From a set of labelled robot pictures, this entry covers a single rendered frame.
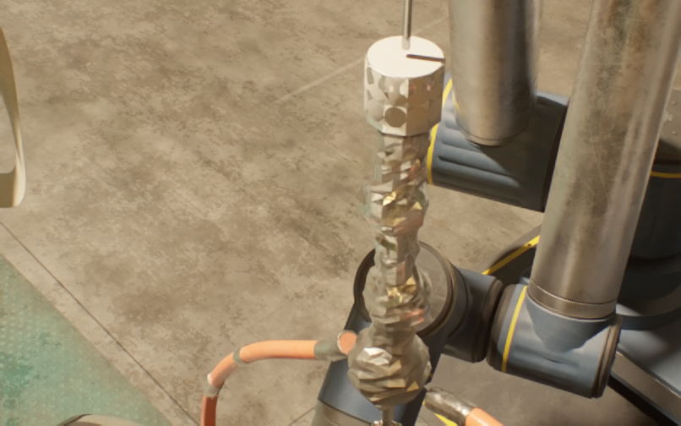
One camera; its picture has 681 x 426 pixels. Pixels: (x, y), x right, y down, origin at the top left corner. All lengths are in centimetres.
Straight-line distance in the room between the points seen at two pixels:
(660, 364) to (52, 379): 131
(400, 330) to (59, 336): 193
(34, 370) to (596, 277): 153
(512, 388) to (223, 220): 110
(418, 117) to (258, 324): 197
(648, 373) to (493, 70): 58
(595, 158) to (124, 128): 210
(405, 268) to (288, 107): 254
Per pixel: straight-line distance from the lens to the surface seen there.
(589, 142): 111
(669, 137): 162
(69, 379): 236
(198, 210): 271
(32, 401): 234
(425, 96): 45
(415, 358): 58
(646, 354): 177
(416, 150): 48
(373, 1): 359
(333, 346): 62
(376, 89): 45
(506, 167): 166
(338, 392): 107
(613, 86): 109
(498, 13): 141
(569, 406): 184
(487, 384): 184
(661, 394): 177
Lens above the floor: 177
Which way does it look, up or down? 40 degrees down
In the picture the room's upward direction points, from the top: straight up
